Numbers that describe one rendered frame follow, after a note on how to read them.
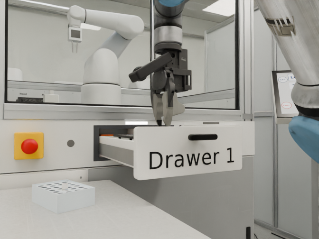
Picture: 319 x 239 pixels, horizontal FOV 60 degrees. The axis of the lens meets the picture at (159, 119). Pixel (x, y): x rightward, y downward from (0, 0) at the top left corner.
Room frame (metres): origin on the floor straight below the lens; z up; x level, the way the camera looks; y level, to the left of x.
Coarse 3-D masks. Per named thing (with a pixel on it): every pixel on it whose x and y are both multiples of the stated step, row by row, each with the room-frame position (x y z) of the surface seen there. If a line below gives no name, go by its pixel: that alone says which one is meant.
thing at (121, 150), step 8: (104, 136) 0.90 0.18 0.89; (112, 136) 0.91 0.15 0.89; (104, 144) 0.82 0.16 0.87; (112, 144) 0.76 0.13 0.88; (120, 144) 0.71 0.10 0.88; (128, 144) 0.66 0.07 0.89; (104, 152) 0.82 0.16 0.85; (112, 152) 0.76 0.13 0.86; (120, 152) 0.70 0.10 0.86; (128, 152) 0.65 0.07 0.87; (120, 160) 0.70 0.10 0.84; (128, 160) 0.65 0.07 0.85
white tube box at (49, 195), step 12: (60, 180) 0.67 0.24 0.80; (36, 192) 0.60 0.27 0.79; (48, 192) 0.56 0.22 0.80; (60, 192) 0.56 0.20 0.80; (72, 192) 0.56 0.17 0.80; (84, 192) 0.58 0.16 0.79; (48, 204) 0.56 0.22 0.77; (60, 204) 0.54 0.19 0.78; (72, 204) 0.56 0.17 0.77; (84, 204) 0.58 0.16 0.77
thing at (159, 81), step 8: (160, 48) 0.70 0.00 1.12; (168, 48) 0.69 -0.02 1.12; (176, 48) 0.70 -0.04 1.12; (176, 56) 0.73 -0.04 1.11; (184, 56) 0.73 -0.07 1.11; (168, 64) 0.71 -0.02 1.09; (176, 64) 0.73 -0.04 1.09; (184, 64) 0.73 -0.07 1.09; (160, 72) 0.70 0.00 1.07; (168, 72) 0.68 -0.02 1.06; (176, 72) 0.70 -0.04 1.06; (184, 72) 0.71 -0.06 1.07; (152, 80) 0.74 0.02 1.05; (160, 80) 0.70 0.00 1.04; (176, 80) 0.71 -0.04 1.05; (184, 80) 0.71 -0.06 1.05; (160, 88) 0.70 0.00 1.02; (176, 88) 0.71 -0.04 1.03; (184, 88) 0.71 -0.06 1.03
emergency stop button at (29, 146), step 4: (24, 140) 0.71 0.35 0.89; (28, 140) 0.71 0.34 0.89; (32, 140) 0.72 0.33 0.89; (24, 144) 0.71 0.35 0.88; (28, 144) 0.71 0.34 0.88; (32, 144) 0.72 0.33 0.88; (36, 144) 0.72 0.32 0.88; (24, 148) 0.71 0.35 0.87; (28, 148) 0.71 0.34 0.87; (32, 148) 0.72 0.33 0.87; (36, 148) 0.72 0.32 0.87; (24, 152) 0.71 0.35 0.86; (28, 152) 0.71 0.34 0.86; (32, 152) 0.72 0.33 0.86
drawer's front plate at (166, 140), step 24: (144, 144) 0.57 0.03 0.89; (168, 144) 0.60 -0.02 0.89; (192, 144) 0.63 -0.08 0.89; (216, 144) 0.66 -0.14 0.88; (240, 144) 0.70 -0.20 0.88; (144, 168) 0.57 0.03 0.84; (168, 168) 0.60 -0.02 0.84; (192, 168) 0.63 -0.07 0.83; (216, 168) 0.66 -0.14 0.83; (240, 168) 0.70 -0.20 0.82
